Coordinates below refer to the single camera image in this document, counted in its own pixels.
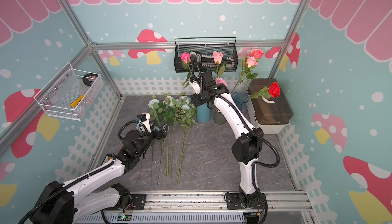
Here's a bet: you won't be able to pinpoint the teal ceramic vase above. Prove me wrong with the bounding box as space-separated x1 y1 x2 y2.
197 103 211 123

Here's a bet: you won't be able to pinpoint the pale blue flower stem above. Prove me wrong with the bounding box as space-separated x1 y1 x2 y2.
176 95 192 184

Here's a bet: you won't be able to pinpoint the clear glass vase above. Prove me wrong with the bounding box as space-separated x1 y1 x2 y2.
213 108 227 125

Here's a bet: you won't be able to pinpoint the purple glass vase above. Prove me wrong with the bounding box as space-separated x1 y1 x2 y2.
232 91 250 113

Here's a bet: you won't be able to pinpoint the flowers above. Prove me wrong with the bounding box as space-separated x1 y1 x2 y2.
166 96 181 179

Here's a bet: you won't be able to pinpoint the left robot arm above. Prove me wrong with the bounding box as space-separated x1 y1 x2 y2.
19 119 168 224

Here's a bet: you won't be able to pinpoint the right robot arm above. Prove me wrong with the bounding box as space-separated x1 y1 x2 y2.
188 52 280 211

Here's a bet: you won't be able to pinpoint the pink carnation stem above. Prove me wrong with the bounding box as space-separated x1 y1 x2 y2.
215 77 227 88

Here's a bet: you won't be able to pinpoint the bit set tool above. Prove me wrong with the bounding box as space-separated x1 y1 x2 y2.
190 51 235 69

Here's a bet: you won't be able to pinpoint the magenta rose stem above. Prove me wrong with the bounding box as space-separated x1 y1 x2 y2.
180 52 193 87

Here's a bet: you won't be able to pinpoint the pink roses stem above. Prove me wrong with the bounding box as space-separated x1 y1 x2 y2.
212 51 247 91

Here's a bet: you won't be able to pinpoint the coral pink rose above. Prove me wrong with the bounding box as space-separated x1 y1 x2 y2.
244 49 264 90

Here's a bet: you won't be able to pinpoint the red rose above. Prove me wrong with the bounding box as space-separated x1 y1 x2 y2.
250 82 281 100

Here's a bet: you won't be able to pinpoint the brown lid storage box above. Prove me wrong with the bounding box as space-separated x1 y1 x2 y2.
247 78 293 134

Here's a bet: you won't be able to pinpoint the black tape roll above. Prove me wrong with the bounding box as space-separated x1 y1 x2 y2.
82 73 99 86

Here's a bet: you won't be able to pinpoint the yellow tool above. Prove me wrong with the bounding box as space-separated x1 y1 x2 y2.
70 93 85 108

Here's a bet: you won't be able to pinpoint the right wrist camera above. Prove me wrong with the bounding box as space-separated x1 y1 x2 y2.
189 81 201 94

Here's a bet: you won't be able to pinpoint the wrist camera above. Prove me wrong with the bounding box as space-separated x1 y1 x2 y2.
189 81 201 94
137 113 151 133

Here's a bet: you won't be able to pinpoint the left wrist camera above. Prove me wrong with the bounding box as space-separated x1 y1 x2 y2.
137 113 151 133

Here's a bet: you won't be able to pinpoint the black wire basket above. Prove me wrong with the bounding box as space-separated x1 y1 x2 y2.
174 37 238 73

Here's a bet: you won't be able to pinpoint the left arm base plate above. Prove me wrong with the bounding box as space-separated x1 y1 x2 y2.
105 194 147 212

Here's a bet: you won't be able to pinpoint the white wire basket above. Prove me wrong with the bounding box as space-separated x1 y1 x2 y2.
34 64 103 121

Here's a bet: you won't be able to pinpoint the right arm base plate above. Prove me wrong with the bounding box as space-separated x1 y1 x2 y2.
224 192 268 210

